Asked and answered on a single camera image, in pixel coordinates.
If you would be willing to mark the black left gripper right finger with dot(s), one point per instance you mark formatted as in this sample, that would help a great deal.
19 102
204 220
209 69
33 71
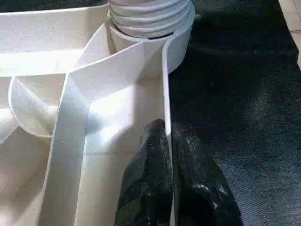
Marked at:
200 188

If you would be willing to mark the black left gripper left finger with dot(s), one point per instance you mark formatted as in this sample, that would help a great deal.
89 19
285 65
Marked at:
150 179

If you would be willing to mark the white plastic table top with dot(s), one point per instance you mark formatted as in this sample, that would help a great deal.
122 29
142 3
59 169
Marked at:
70 117

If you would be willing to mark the white plastic table leg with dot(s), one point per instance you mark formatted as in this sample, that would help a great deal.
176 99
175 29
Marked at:
150 16

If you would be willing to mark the black mat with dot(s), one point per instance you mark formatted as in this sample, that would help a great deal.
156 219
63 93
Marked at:
235 117

